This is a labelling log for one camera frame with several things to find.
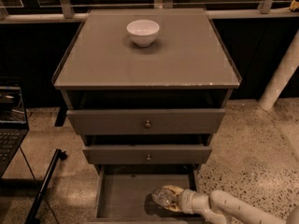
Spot clear plastic water bottle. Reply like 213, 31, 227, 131
151, 188, 176, 207

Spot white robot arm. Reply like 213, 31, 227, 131
159, 186, 299, 224

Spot grey middle drawer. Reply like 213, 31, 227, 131
82, 145, 212, 164

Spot grey drawer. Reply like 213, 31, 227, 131
67, 108, 225, 135
82, 145, 212, 164
92, 164, 207, 224

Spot grey bottom drawer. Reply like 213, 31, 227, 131
92, 164, 207, 224

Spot grey top drawer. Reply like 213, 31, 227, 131
67, 108, 225, 135

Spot grey drawer cabinet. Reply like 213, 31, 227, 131
51, 7, 243, 224

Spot black stand bar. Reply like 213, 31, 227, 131
24, 149, 67, 224

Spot white ceramic bowl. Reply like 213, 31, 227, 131
126, 20, 160, 47

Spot white pillar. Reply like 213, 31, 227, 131
258, 31, 299, 111

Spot black laptop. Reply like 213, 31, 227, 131
0, 77, 29, 177

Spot metal railing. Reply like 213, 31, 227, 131
0, 0, 299, 22

